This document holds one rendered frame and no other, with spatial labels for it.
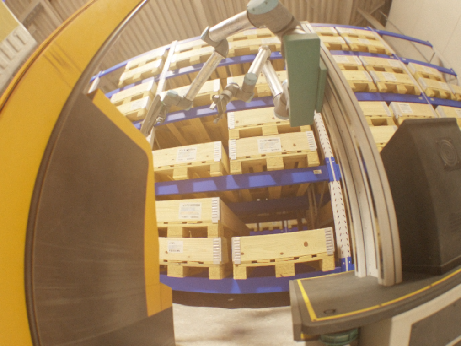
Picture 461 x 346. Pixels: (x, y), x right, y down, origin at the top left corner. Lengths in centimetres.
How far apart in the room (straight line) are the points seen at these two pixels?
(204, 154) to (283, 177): 77
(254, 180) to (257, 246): 58
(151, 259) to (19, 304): 46
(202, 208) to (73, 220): 133
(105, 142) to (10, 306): 46
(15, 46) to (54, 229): 36
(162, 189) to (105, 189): 147
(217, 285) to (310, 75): 160
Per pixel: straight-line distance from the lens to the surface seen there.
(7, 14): 51
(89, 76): 66
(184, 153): 196
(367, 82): 273
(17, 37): 49
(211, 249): 161
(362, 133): 79
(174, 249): 173
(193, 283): 177
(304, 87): 109
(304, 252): 158
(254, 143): 183
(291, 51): 93
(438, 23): 606
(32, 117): 50
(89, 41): 70
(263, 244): 156
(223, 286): 169
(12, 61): 46
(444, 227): 73
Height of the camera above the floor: 51
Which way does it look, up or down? 23 degrees up
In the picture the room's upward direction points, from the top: 2 degrees counter-clockwise
